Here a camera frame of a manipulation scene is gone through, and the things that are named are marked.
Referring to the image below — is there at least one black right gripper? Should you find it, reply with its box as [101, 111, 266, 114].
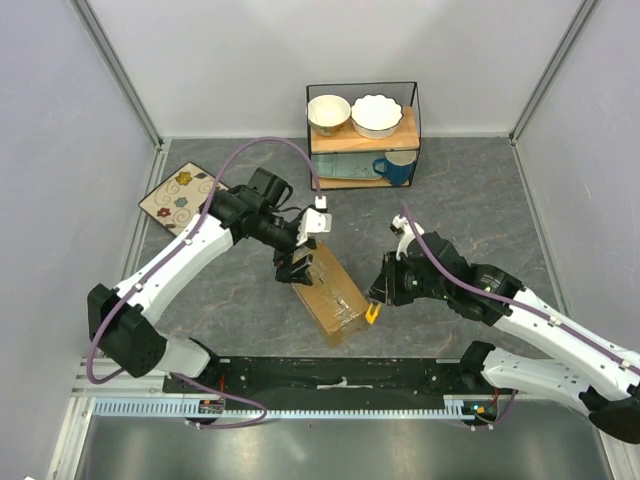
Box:
[365, 250, 451, 307]

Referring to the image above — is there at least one yellow utility knife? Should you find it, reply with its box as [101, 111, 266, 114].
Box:
[365, 301, 381, 325]

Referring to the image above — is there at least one brown cardboard express box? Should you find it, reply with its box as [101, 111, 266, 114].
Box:
[293, 243, 369, 348]

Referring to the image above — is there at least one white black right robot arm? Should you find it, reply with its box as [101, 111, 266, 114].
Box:
[367, 217, 639, 444]

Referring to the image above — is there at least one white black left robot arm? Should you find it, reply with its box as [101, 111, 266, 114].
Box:
[87, 168, 327, 393]

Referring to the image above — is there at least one pale green rectangular plate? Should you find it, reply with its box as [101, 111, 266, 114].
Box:
[311, 152, 382, 180]

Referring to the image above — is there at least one blue mug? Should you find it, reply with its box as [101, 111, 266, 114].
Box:
[372, 150, 417, 186]

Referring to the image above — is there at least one floral square coaster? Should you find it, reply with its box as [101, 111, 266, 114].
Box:
[139, 162, 214, 236]

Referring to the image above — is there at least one cream ceramic bowl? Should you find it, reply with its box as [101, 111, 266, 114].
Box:
[306, 94, 351, 136]

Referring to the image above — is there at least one white scalloped bowl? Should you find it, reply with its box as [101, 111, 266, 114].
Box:
[351, 95, 404, 140]

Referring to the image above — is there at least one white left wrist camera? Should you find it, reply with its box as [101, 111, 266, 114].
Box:
[296, 195, 332, 247]

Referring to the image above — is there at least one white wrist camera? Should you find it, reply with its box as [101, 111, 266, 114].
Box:
[296, 195, 332, 247]
[390, 214, 416, 261]

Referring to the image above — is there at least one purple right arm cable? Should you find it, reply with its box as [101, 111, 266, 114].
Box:
[400, 202, 640, 432]

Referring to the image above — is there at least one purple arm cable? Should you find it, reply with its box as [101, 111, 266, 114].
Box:
[400, 202, 640, 432]
[87, 137, 329, 432]

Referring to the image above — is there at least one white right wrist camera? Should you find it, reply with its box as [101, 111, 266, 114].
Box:
[390, 214, 416, 261]

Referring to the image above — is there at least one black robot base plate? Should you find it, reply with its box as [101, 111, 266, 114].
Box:
[162, 355, 519, 411]

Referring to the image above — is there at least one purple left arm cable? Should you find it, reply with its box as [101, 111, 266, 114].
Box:
[87, 137, 329, 432]

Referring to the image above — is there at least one grey slotted cable duct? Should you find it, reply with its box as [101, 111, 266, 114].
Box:
[93, 390, 492, 420]

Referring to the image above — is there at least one black wire wooden shelf rack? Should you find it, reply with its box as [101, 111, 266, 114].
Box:
[305, 81, 422, 190]

